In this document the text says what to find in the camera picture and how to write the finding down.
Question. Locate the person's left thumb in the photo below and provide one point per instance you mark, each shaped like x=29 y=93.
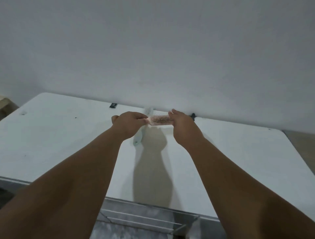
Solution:
x=144 y=121

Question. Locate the person's right thumb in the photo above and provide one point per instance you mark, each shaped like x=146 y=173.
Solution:
x=170 y=115

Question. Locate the pink hairbrush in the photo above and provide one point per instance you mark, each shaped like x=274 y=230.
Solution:
x=160 y=120

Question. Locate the person's right hand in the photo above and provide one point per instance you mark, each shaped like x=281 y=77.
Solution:
x=185 y=129

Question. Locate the person's left hand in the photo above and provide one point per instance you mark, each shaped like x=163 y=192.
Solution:
x=128 y=124

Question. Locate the person's left forearm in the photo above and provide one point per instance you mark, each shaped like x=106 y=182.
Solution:
x=64 y=187

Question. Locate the white cleaning brush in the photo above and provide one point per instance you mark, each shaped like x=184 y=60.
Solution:
x=140 y=137

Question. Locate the black table clamp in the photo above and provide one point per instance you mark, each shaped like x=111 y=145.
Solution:
x=193 y=116
x=113 y=105

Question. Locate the person's right forearm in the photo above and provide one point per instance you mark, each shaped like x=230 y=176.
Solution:
x=246 y=197

